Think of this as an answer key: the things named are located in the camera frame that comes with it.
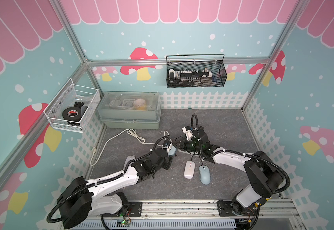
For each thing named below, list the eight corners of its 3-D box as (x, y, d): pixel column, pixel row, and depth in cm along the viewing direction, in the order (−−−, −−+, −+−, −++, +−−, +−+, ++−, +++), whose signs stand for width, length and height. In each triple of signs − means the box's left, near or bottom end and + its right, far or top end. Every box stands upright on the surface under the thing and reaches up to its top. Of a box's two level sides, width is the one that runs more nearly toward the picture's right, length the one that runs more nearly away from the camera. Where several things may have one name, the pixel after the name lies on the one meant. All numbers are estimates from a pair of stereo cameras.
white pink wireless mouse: (183, 178, 86) (183, 177, 85) (185, 161, 93) (185, 159, 92) (194, 180, 86) (194, 178, 84) (195, 162, 93) (195, 161, 91)
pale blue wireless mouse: (200, 185, 84) (201, 183, 82) (198, 166, 91) (199, 165, 89) (210, 185, 84) (211, 183, 82) (207, 167, 91) (208, 165, 89)
